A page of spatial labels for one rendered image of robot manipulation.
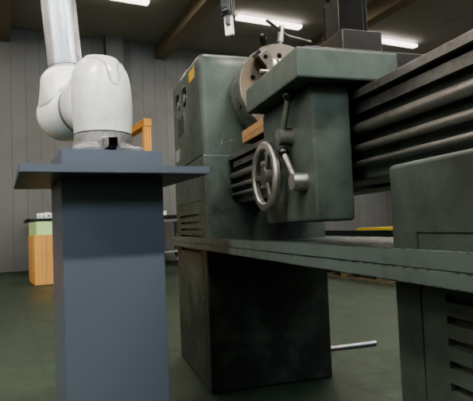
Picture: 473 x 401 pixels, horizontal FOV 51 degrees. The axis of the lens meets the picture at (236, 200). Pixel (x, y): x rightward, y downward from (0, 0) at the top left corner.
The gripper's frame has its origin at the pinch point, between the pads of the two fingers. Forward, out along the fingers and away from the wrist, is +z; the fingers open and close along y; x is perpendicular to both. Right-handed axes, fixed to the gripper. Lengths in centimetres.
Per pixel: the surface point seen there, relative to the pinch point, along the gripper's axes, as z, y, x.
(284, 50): 9.4, -8.0, 17.2
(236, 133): 35.7, -12.1, -4.3
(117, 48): -253, -587, -389
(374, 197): 38, -1000, 5
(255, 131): 42.2, 20.3, 11.8
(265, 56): 12.9, -0.1, 12.0
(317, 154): 57, 69, 37
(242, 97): 26.3, 1.6, 3.3
